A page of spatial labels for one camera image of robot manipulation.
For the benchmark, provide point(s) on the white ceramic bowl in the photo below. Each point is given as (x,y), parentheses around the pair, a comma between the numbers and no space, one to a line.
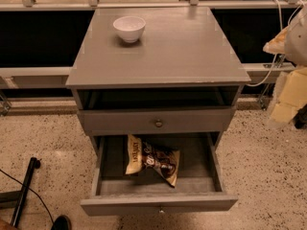
(129,28)

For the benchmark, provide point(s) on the round brass top knob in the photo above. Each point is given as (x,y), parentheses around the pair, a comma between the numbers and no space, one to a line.
(158,123)

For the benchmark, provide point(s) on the brown and cream chip bag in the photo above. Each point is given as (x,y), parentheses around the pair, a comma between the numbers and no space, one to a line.
(142,155)

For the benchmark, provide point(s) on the grey wooden drawer cabinet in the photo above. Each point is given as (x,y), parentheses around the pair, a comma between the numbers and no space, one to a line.
(182,60)

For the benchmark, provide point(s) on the black metal stand leg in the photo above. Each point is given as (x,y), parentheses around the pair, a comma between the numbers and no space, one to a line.
(17,199)

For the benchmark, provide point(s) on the closed grey top drawer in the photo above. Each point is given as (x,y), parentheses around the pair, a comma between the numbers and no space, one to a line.
(142,121)

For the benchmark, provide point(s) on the open grey middle drawer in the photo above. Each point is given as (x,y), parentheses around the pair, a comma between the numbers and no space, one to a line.
(199,186)

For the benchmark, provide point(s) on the metal railing frame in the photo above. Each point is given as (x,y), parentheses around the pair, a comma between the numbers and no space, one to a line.
(41,38)

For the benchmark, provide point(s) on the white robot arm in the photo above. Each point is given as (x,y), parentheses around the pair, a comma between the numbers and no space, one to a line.
(290,92)

